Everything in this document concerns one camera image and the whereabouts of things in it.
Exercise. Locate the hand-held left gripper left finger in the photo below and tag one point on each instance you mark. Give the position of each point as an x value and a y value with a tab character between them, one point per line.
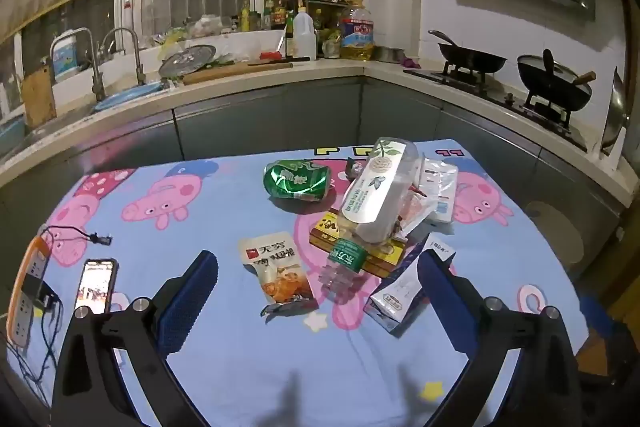
187	302

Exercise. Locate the yellow brown flat box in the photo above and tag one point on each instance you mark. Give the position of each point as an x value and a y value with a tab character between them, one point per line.
325	234

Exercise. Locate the black charger plug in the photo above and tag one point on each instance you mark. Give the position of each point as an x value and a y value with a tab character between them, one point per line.
37	292

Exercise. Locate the crushed green can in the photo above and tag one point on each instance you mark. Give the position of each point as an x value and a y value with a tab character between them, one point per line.
295	182

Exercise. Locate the orange white power strip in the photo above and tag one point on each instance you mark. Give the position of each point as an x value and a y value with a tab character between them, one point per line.
20	312

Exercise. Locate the small red item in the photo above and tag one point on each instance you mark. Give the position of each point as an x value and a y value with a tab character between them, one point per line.
271	55

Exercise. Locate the black smartphone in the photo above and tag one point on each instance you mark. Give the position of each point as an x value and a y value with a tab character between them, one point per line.
95	284

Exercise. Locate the small brown chopping board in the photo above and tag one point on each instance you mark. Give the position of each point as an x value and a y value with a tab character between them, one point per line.
39	97

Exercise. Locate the white plastic jug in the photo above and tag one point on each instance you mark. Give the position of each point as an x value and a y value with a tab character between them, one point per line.
304	37

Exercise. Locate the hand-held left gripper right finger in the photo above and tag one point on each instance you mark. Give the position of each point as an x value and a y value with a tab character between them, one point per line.
442	297

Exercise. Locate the clear packet with red contents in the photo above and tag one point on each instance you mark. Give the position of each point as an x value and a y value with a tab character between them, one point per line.
412	212

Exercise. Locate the wooden cutting board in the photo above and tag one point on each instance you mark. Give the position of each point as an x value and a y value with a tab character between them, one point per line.
225	72

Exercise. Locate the row of condiment bottles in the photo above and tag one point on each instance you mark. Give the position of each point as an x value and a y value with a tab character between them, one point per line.
272	14

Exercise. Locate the black gas stove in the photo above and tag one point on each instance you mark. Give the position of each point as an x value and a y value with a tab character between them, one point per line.
500	99

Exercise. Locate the steel faucet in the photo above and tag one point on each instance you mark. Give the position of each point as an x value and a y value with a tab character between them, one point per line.
137	67
95	77

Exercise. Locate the white plastic packet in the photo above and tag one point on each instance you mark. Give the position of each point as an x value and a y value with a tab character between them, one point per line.
440	192

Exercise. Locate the white orange snack packet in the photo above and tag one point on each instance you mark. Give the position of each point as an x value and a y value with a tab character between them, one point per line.
280	272

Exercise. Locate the blue white plastic container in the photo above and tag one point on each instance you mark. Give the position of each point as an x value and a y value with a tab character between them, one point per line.
67	57

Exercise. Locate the purple cloth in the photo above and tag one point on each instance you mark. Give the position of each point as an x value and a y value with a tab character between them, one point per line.
411	63

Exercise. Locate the small white blue carton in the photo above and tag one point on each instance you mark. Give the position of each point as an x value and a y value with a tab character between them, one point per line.
400	297

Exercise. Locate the blue basin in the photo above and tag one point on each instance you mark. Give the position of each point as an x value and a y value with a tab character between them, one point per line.
125	97

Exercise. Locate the clear plastic bottle green cap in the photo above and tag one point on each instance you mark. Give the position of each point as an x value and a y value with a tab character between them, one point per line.
380	187

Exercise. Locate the cartoon pig printed blanket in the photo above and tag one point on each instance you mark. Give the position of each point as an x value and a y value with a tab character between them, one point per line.
225	217

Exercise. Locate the steel pan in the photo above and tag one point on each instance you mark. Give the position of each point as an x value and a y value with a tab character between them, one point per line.
617	107

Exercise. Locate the black kitchen knife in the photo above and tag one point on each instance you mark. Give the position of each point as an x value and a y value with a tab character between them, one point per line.
270	64

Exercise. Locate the large yellow oil bottle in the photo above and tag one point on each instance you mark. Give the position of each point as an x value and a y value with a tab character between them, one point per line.
357	37

